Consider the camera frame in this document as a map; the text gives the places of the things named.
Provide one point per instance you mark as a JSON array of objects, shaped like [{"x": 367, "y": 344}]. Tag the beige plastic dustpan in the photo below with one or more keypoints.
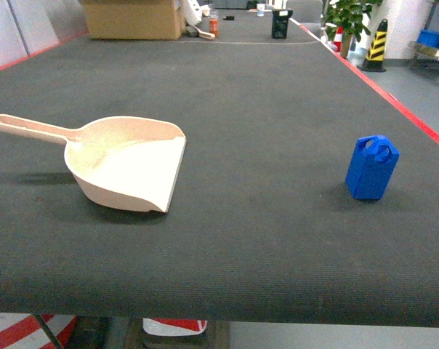
[{"x": 122, "y": 162}]

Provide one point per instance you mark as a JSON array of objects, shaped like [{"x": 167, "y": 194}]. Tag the blue plastic part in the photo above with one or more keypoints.
[{"x": 371, "y": 167}]

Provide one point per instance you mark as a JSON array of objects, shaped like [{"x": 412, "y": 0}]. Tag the dark grey table mat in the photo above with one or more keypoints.
[{"x": 262, "y": 226}]

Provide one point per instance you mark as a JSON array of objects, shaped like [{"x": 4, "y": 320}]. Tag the wooden brush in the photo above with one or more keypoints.
[{"x": 204, "y": 34}]

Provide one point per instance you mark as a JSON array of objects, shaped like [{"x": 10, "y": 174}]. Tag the orange bottle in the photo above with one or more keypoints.
[{"x": 213, "y": 23}]

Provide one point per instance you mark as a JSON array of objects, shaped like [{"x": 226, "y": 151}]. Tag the black device on table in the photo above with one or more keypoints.
[{"x": 280, "y": 23}]

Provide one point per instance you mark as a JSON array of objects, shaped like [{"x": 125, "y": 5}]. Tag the white paper cup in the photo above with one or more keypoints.
[{"x": 261, "y": 9}]

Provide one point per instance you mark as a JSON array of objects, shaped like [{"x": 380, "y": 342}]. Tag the red white traffic cone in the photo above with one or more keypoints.
[{"x": 337, "y": 42}]

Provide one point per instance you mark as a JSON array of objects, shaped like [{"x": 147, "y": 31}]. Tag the yellow black traffic cone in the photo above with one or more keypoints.
[{"x": 374, "y": 58}]

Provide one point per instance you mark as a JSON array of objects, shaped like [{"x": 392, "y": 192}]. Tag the cardboard box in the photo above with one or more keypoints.
[{"x": 134, "y": 20}]

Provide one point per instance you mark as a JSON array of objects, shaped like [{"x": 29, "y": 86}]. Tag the green potted plant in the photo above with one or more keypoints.
[{"x": 349, "y": 15}]

